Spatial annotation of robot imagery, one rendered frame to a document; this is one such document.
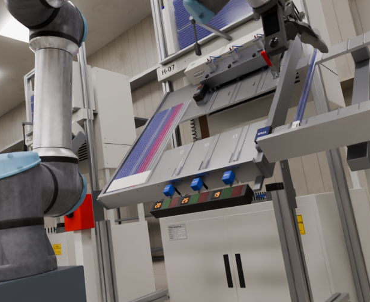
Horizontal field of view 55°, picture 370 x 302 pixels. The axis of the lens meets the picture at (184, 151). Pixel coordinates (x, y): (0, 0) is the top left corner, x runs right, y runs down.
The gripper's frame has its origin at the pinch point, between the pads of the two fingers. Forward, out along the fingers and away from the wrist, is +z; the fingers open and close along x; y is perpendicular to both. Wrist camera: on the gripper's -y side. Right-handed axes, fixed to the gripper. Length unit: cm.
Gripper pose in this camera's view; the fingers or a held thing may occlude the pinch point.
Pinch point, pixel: (302, 63)
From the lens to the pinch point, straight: 100.2
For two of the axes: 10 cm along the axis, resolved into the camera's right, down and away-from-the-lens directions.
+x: -7.5, 2.3, 6.2
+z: 6.2, 5.7, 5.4
